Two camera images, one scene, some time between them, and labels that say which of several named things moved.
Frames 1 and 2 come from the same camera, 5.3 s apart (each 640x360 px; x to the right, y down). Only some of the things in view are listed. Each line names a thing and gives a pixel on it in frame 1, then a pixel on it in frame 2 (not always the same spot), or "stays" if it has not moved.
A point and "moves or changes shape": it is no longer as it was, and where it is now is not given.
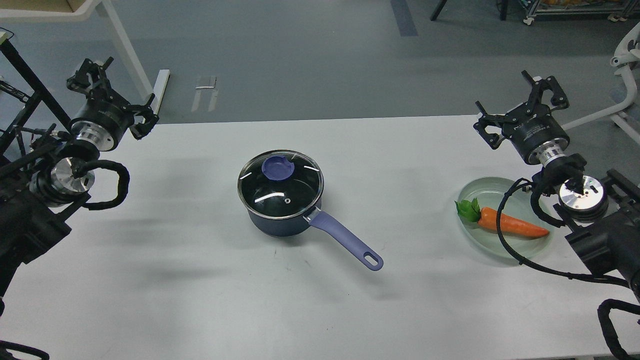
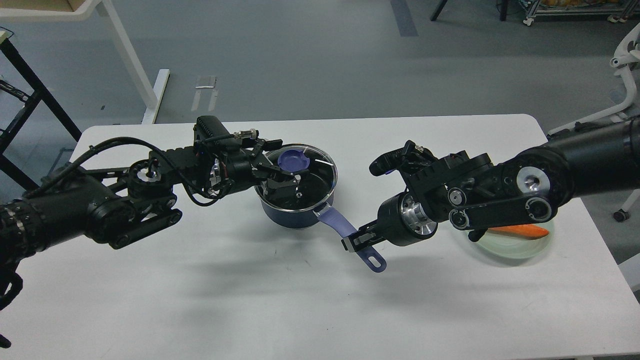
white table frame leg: (103, 8) stays
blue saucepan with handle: (294, 227) moves or changes shape
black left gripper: (104, 118) -> (245, 164)
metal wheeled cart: (618, 10) stays
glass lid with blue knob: (280, 183) moves or changes shape
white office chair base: (628, 52) stays
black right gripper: (532, 128) -> (402, 219)
